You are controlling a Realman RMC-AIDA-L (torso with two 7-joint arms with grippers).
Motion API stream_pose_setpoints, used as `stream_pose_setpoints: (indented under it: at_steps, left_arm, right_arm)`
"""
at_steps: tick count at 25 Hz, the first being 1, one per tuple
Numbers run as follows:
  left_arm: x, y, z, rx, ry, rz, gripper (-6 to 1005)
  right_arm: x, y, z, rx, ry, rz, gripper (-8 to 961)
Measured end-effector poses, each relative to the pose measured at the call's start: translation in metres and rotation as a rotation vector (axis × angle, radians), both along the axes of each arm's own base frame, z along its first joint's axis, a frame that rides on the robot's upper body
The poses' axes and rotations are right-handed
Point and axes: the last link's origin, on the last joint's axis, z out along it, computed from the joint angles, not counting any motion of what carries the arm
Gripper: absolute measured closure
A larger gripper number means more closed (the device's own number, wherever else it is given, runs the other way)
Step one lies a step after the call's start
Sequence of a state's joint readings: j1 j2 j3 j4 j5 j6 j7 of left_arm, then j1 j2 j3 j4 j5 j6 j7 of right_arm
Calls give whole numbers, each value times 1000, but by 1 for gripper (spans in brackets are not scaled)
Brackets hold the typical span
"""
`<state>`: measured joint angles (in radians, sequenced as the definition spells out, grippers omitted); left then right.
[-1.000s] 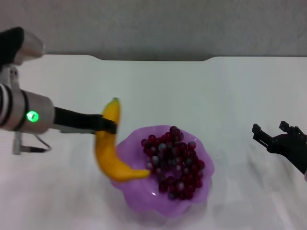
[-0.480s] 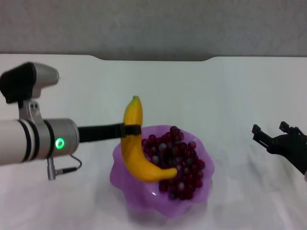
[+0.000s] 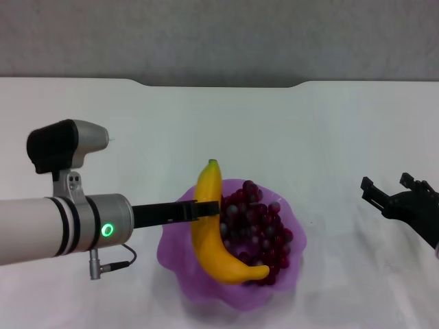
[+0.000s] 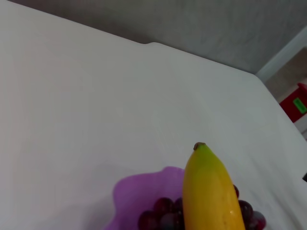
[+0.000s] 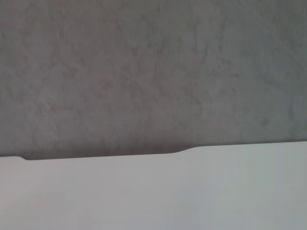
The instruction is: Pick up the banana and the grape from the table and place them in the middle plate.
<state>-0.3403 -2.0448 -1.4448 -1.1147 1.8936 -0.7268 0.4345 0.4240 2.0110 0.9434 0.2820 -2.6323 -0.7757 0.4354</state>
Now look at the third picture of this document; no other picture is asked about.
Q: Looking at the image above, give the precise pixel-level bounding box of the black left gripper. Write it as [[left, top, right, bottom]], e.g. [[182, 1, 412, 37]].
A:
[[131, 199, 221, 230]]

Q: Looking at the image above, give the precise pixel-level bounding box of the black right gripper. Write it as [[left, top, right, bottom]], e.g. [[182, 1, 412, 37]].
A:
[[359, 172, 439, 248]]

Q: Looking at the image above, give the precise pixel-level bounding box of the yellow banana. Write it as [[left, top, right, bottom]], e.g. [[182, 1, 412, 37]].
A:
[[190, 158, 271, 286]]

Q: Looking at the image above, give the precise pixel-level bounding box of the dark red grape bunch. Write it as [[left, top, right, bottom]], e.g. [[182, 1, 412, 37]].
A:
[[218, 180, 294, 287]]

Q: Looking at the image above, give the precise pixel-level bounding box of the purple scalloped plastic bowl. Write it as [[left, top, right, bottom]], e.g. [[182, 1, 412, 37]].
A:
[[156, 177, 307, 312]]

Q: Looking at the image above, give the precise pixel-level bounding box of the black cable with metal plug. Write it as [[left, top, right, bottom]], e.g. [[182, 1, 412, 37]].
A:
[[89, 243, 138, 281]]

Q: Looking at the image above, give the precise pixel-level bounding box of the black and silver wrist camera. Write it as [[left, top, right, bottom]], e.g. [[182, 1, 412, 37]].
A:
[[26, 119, 109, 208]]

